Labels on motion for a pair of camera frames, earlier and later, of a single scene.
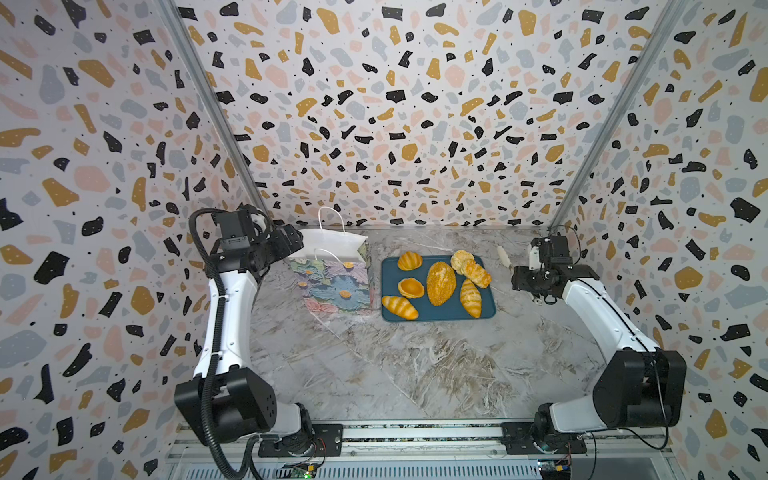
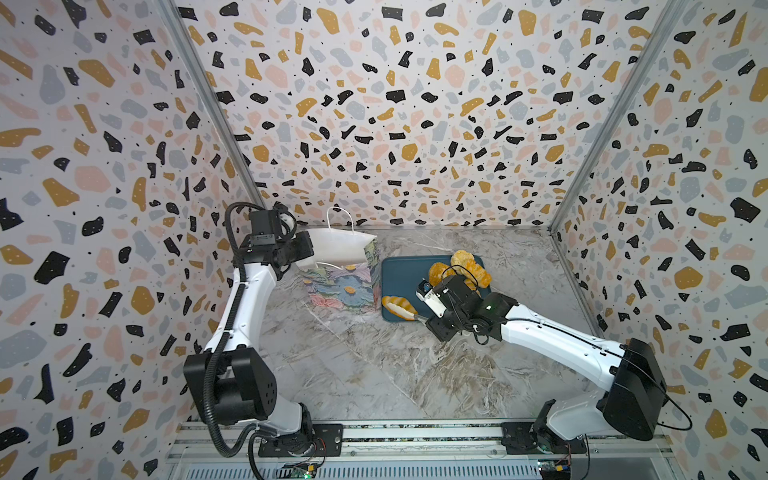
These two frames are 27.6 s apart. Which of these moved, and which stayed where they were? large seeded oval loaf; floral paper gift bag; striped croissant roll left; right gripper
Moved: right gripper; floral paper gift bag
Stayed: large seeded oval loaf; striped croissant roll left
